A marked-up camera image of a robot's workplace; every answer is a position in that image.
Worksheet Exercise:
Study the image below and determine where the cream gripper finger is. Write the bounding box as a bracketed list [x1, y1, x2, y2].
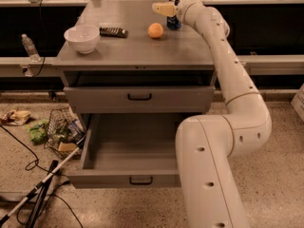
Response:
[152, 2, 177, 17]

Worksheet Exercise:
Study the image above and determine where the blue pepsi can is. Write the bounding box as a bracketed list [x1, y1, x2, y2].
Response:
[166, 0, 181, 30]

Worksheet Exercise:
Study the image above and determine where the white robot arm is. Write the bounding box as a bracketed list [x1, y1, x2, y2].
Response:
[152, 0, 272, 228]

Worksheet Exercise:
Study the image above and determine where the orange fruit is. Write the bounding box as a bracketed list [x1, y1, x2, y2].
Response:
[148, 23, 163, 39]

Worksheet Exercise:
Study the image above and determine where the dark striped snack bag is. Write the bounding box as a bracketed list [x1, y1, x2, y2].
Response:
[100, 28, 128, 38]

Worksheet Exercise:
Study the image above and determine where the grey drawer cabinet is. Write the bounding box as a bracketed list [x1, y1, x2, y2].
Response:
[51, 0, 219, 189]

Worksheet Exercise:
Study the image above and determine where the white bowl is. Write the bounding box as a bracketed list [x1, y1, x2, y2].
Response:
[64, 25, 100, 54]

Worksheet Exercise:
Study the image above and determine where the clear plastic water bottle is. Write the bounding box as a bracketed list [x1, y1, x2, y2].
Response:
[21, 34, 41, 63]

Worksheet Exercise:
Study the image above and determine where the open grey bottom drawer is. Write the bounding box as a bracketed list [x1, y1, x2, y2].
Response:
[68, 113, 185, 188]

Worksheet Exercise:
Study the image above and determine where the yellow sponge in basket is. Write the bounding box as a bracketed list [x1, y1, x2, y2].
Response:
[58, 142, 77, 152]

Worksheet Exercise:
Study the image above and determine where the green snack bag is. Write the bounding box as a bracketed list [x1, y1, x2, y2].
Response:
[27, 119, 48, 145]

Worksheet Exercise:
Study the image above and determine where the crumpled tan bag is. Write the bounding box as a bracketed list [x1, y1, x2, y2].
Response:
[0, 110, 30, 125]

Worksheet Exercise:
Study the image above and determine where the black tripod leg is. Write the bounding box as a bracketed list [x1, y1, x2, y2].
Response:
[25, 160, 60, 228]

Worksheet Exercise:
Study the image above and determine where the black and white pole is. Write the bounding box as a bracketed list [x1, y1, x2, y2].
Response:
[0, 137, 85, 228]

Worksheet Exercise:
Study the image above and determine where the wire basket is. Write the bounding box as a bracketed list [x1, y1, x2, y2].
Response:
[45, 107, 86, 159]

